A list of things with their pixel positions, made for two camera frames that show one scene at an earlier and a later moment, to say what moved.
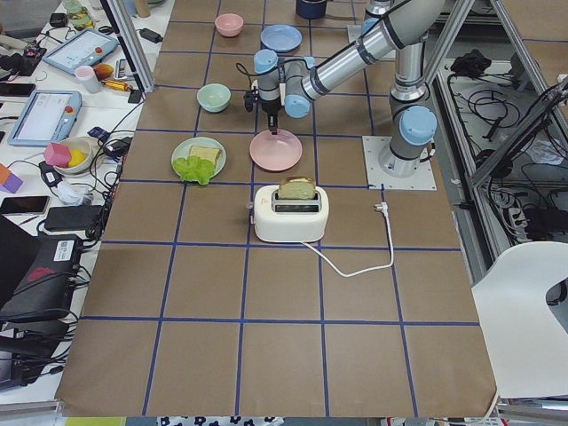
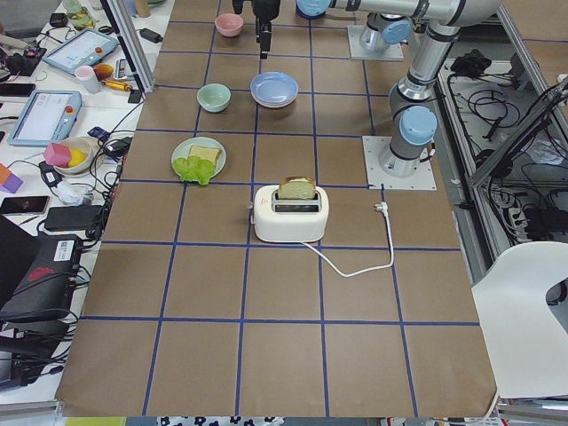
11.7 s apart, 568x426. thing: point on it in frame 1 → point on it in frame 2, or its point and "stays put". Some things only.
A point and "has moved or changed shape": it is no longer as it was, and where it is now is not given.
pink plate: x=276 y=152 has moved or changed shape
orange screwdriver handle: x=116 y=84 stays put
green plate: x=183 y=150 stays put
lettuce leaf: x=193 y=169 stays put
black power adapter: x=151 y=35 stays put
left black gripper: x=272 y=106 → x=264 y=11
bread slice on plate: x=206 y=153 stays put
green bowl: x=214 y=98 stays put
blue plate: x=281 y=37 has moved or changed shape
